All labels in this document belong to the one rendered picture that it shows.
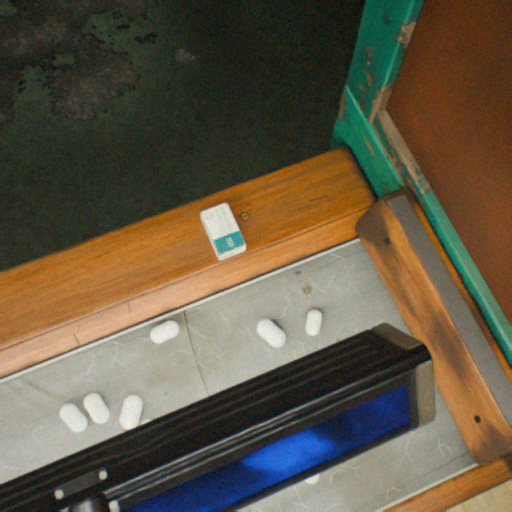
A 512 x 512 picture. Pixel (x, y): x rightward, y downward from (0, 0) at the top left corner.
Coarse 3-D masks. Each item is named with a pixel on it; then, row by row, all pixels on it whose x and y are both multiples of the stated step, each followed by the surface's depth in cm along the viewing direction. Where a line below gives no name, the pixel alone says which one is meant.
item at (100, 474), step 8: (96, 472) 46; (104, 472) 45; (72, 480) 45; (80, 480) 45; (88, 480) 46; (96, 480) 46; (56, 488) 45; (64, 488) 45; (72, 488) 45; (80, 488) 45; (56, 496) 45; (64, 496) 45; (96, 496) 44; (104, 496) 45; (80, 504) 44; (88, 504) 44; (96, 504) 44; (104, 504) 44; (112, 504) 45
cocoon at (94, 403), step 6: (90, 396) 82; (96, 396) 82; (84, 402) 82; (90, 402) 82; (96, 402) 82; (102, 402) 82; (90, 408) 82; (96, 408) 81; (102, 408) 82; (90, 414) 82; (96, 414) 81; (102, 414) 81; (108, 414) 82; (96, 420) 81; (102, 420) 81
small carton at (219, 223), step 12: (204, 216) 88; (216, 216) 88; (228, 216) 88; (204, 228) 89; (216, 228) 87; (228, 228) 88; (216, 240) 87; (228, 240) 87; (240, 240) 87; (216, 252) 87; (228, 252) 87
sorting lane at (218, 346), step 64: (320, 256) 91; (192, 320) 88; (256, 320) 88; (384, 320) 89; (0, 384) 84; (64, 384) 84; (128, 384) 85; (192, 384) 85; (0, 448) 81; (64, 448) 82; (384, 448) 83; (448, 448) 83
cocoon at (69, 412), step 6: (66, 408) 81; (72, 408) 82; (60, 414) 82; (66, 414) 81; (72, 414) 81; (78, 414) 81; (66, 420) 81; (72, 420) 81; (78, 420) 81; (84, 420) 81; (72, 426) 81; (78, 426) 81; (84, 426) 81
